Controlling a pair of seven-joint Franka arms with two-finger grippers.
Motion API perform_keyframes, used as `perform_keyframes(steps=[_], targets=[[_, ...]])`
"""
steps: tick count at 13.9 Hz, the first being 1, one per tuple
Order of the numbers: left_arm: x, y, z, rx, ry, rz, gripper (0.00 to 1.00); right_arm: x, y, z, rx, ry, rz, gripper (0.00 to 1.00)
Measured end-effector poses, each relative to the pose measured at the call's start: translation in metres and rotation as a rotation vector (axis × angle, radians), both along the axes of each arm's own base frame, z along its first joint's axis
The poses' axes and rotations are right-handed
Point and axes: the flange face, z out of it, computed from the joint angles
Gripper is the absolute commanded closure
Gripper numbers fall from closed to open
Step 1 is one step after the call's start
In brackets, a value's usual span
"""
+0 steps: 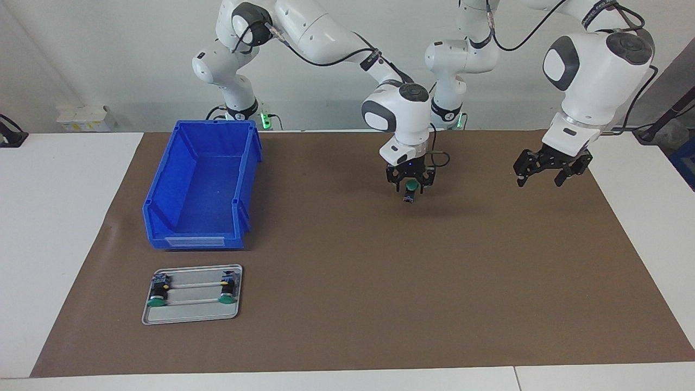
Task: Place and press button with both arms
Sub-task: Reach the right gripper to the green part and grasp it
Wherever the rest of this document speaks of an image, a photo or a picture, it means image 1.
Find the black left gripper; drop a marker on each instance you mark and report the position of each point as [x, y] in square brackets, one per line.
[567, 157]

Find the black stand pole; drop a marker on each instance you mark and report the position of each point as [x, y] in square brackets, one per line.
[659, 122]

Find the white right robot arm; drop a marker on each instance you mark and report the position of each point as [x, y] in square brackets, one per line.
[402, 114]

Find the blue crate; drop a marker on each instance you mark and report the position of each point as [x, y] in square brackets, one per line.
[685, 163]

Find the black clamp mount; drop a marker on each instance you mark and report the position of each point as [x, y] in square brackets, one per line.
[13, 138]

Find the brown table mat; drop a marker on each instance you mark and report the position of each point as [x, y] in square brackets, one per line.
[353, 298]

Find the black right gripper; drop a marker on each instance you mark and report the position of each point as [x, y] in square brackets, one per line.
[412, 171]

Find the thin metal rod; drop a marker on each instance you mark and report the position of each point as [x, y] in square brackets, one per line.
[195, 284]
[193, 301]

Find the green push button switch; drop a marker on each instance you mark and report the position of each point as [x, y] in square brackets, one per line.
[158, 293]
[228, 290]
[411, 187]

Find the silver metal tray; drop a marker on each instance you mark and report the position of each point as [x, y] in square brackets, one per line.
[190, 314]

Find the blue plastic storage bin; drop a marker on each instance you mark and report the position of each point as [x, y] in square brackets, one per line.
[201, 206]

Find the white cardboard box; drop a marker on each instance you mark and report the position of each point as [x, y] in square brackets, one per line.
[84, 118]

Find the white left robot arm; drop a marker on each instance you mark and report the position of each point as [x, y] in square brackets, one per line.
[592, 76]

